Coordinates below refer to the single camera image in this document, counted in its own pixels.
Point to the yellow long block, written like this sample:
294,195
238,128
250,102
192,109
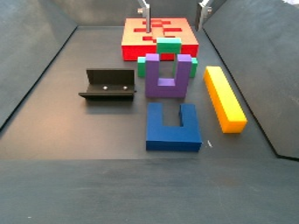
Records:
231,116

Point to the green stepped block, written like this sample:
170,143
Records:
171,46

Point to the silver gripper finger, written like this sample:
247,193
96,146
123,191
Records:
204,10
144,10

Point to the red puzzle board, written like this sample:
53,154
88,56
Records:
139,42

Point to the purple U-shaped block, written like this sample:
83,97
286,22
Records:
167,87

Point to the blue U-shaped block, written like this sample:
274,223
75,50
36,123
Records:
172,138

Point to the black angle bracket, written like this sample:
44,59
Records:
110,84

